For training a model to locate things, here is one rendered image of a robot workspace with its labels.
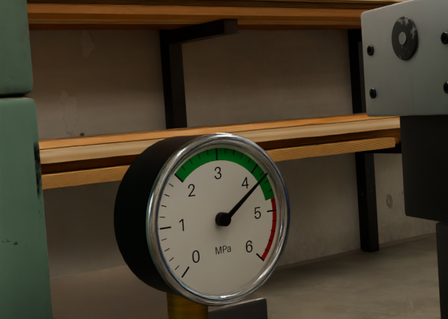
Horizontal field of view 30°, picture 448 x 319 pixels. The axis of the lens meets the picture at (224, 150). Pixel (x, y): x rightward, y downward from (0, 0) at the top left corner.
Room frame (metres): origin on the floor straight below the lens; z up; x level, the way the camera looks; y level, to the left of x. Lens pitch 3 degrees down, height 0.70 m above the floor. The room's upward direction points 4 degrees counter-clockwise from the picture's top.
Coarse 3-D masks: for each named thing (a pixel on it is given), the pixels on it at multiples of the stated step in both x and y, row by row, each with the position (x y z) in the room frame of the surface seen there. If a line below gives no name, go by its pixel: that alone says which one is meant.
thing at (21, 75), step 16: (0, 0) 0.32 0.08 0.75; (16, 0) 0.33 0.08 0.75; (0, 16) 0.32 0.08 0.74; (16, 16) 0.33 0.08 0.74; (0, 32) 0.32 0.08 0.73; (16, 32) 0.33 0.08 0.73; (0, 48) 0.32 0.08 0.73; (16, 48) 0.33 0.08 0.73; (0, 64) 0.32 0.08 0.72; (16, 64) 0.33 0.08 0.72; (0, 80) 0.32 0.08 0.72; (16, 80) 0.33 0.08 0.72; (32, 80) 0.33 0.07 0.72; (0, 96) 0.33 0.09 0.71; (16, 96) 0.33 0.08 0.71
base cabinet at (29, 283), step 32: (0, 128) 0.32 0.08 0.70; (32, 128) 0.33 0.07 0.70; (0, 160) 0.32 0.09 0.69; (32, 160) 0.33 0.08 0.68; (0, 192) 0.32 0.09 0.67; (32, 192) 0.33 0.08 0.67; (0, 224) 0.32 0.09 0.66; (32, 224) 0.33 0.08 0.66; (0, 256) 0.32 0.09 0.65; (32, 256) 0.33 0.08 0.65; (0, 288) 0.32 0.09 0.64; (32, 288) 0.33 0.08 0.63
